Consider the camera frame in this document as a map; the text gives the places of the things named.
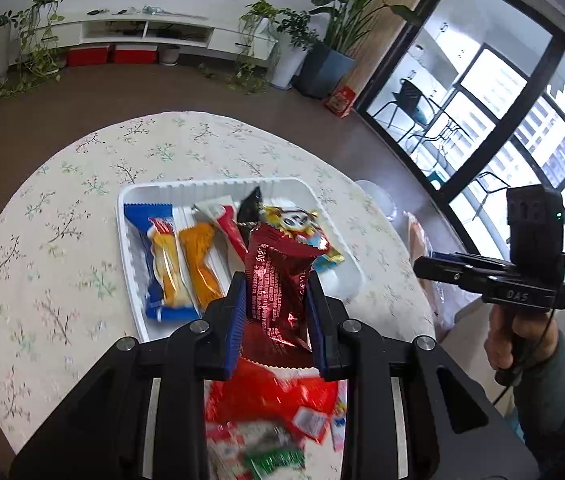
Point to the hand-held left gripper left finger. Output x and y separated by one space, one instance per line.
235 330

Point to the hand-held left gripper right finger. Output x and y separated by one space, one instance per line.
323 335

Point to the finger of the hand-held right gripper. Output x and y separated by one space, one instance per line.
472 260
447 272

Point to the white plastic tray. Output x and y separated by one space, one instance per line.
345 280

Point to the dark red snack packet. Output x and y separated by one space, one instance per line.
277 285

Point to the orange snack packet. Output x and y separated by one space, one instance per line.
200 260

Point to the panda print snack packet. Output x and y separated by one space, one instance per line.
330 255

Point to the blue white cake packet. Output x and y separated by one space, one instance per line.
167 260

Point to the red and white snack packet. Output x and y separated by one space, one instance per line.
227 225

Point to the black snack packet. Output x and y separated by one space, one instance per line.
251 205

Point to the person's right forearm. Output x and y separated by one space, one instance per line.
557 395

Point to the person's right hand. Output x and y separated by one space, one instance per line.
497 345

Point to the clear plastic snack bag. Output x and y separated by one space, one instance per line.
427 260

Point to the large red snack bag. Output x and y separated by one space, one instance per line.
262 395

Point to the small red white packet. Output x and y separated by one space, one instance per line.
310 422

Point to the clear plastic container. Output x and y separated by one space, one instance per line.
377 200

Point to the black metal table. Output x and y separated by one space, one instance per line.
437 135

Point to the green snack packet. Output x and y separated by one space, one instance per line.
275 460

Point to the black chair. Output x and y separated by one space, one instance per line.
412 97

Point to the red gift box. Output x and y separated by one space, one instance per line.
341 101

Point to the floral tablecloth round table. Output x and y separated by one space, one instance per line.
62 220

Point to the plant in blue-grey planter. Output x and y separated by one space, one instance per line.
325 70

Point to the plant in white planter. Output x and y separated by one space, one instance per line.
287 67

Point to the small grey flower pot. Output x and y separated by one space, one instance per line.
169 55

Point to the white media cabinet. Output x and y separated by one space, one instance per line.
242 37

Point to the trailing pothos plant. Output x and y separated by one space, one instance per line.
252 25

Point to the small teal ornament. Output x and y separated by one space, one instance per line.
151 9

